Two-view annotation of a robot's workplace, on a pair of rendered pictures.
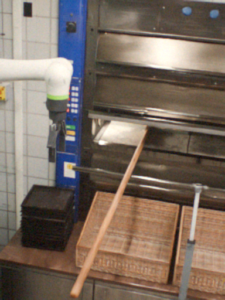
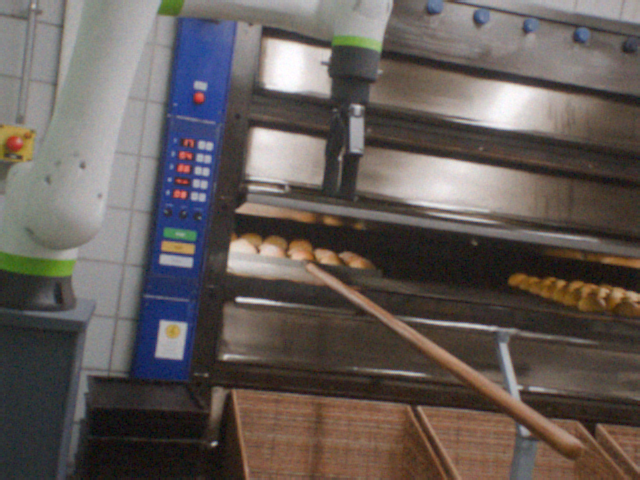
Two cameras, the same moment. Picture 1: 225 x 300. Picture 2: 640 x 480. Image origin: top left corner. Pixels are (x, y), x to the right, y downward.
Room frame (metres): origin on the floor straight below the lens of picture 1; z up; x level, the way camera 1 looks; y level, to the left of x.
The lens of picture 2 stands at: (0.40, 0.92, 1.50)
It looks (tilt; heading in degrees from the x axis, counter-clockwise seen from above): 4 degrees down; 336
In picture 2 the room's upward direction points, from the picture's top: 9 degrees clockwise
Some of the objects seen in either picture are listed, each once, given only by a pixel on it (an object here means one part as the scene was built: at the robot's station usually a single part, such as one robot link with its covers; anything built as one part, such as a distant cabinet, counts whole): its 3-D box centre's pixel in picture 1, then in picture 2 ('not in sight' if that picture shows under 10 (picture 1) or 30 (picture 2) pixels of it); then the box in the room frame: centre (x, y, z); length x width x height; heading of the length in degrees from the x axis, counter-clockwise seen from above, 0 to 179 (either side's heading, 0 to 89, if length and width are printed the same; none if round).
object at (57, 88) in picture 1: (57, 79); (359, 11); (1.86, 0.25, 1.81); 0.13 x 0.11 x 0.14; 3
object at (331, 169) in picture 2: (62, 143); (330, 177); (1.91, 0.23, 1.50); 0.03 x 0.01 x 0.07; 79
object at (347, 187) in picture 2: (51, 154); (348, 178); (1.78, 0.26, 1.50); 0.03 x 0.01 x 0.07; 79
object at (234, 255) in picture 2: (152, 119); (295, 257); (3.22, -0.28, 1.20); 0.55 x 0.36 x 0.03; 79
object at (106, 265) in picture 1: (129, 234); (334, 470); (2.41, -0.14, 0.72); 0.56 x 0.49 x 0.28; 79
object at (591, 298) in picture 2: not in sight; (599, 296); (2.89, -1.40, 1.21); 0.61 x 0.48 x 0.06; 170
